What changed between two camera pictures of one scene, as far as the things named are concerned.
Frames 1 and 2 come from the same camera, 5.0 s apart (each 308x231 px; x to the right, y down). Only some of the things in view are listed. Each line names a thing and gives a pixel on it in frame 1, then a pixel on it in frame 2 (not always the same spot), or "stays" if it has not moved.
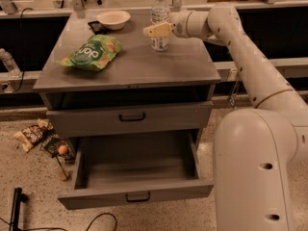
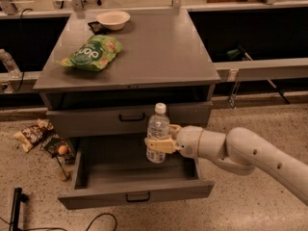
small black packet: x=98 y=27 stays
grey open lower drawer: x=136 y=167 stays
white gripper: x=179 y=24 → x=189 y=141
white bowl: x=114 y=19 stays
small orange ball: x=63 y=149 stays
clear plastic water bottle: x=160 y=12 → x=158 y=127
